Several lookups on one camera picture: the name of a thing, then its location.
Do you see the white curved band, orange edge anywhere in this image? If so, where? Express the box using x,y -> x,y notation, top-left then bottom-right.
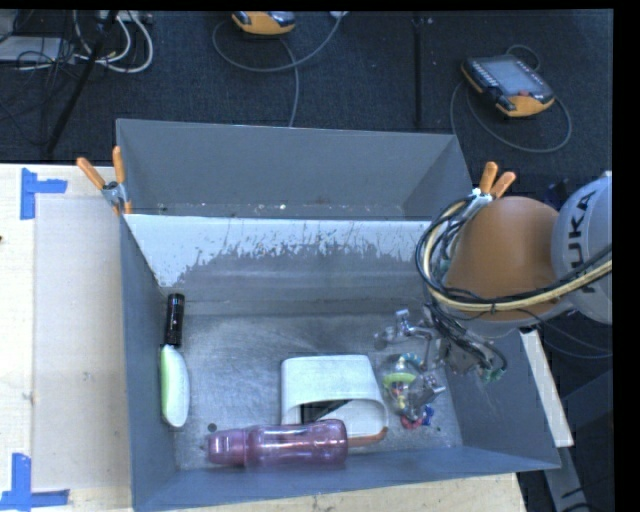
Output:
279,354 -> 391,449

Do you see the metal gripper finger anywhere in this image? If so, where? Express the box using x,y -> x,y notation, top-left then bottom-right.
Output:
373,308 -> 416,351
403,373 -> 448,421

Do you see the white and green oval sponge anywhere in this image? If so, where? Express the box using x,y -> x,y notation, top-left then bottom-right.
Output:
158,343 -> 192,429

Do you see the pale wood board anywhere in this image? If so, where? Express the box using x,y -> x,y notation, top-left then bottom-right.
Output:
30,191 -> 135,495

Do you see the pink clear plastic bottle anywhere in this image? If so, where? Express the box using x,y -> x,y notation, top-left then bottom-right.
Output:
206,418 -> 349,471

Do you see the grey metal bin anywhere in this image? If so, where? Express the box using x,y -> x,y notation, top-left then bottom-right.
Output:
114,117 -> 563,512

